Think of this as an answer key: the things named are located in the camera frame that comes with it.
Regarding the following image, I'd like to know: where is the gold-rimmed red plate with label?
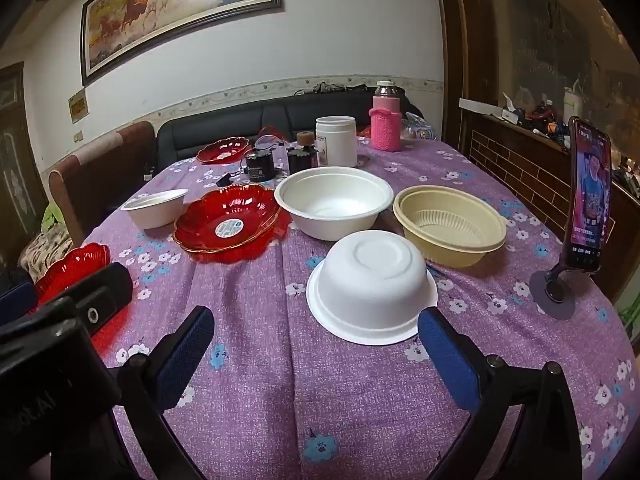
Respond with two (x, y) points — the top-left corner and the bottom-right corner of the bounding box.
(172, 183), (283, 255)

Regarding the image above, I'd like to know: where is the wooden cabinet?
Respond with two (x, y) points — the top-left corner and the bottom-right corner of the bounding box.
(459, 105), (640, 301)

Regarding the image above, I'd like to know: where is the clear glass cup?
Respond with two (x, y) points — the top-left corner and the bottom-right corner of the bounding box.
(255, 127), (291, 151)

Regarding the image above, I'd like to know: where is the bottle in pink knitted sleeve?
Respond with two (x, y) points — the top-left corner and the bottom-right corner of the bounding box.
(369, 80), (404, 152)

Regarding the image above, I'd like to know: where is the small white paper bowl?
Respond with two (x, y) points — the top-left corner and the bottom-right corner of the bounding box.
(120, 188), (190, 231)

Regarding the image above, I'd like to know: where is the dark cable bundle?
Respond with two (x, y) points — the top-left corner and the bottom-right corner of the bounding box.
(292, 80), (371, 97)

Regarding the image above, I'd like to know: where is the clear plastic bag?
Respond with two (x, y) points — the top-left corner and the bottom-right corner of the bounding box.
(402, 112), (441, 142)

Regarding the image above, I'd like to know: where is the grey phone stand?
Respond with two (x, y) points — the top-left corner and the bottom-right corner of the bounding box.
(530, 265), (577, 321)

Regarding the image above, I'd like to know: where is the wooden glass partition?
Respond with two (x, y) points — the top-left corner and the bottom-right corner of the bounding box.
(432, 0), (640, 111)

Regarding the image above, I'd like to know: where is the white flat box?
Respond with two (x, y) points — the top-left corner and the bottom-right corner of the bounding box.
(459, 98), (521, 123)

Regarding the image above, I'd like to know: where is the wooden glass-panel door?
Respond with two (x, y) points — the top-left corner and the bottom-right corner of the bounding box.
(0, 61), (51, 271)

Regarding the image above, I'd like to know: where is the black leather sofa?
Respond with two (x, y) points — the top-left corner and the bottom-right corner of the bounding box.
(156, 91), (426, 171)

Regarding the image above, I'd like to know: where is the yellow plastic bowl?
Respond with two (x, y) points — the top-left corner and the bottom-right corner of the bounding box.
(393, 185), (508, 268)

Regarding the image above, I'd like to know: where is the brown armchair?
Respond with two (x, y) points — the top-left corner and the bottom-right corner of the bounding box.
(48, 121), (157, 246)

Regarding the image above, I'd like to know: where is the plain red plastic plate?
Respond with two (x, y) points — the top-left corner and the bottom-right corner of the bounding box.
(34, 242), (132, 353)

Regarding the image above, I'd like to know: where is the medium white paper bowl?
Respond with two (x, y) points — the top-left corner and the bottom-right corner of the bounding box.
(306, 230), (439, 346)

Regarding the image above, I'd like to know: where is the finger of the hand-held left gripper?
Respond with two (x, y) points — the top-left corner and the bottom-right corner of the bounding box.
(0, 267), (40, 327)
(37, 261), (134, 334)

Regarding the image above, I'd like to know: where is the black jar with cork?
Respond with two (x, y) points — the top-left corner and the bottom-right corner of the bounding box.
(286, 131), (319, 175)

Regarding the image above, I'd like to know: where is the assorted clutter pile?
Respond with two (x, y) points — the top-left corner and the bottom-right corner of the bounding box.
(500, 85), (640, 196)

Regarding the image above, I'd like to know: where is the large white paper bowl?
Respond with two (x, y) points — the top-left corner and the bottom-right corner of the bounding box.
(274, 167), (395, 242)

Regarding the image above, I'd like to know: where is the white plastic canister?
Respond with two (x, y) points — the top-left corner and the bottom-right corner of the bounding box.
(315, 116), (358, 168)

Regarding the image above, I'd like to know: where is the purple floral tablecloth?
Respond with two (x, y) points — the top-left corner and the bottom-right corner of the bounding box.
(80, 137), (640, 480)

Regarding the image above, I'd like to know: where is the smartphone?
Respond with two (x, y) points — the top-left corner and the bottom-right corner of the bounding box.
(564, 116), (613, 275)

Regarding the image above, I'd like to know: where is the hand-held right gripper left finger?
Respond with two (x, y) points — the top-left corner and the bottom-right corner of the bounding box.
(107, 305), (216, 480)

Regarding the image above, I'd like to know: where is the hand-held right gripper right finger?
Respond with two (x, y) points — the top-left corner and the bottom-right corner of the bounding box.
(418, 306), (585, 480)

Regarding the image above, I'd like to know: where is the framed horse painting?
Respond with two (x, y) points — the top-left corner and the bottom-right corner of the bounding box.
(80, 0), (286, 87)

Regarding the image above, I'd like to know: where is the small wall calendar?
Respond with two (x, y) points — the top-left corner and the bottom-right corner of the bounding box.
(68, 87), (88, 124)

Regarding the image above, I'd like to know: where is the patterned blanket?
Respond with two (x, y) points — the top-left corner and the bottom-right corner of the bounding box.
(17, 222), (73, 281)

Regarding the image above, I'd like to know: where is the green cloth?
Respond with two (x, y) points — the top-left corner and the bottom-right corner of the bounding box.
(40, 202), (63, 233)

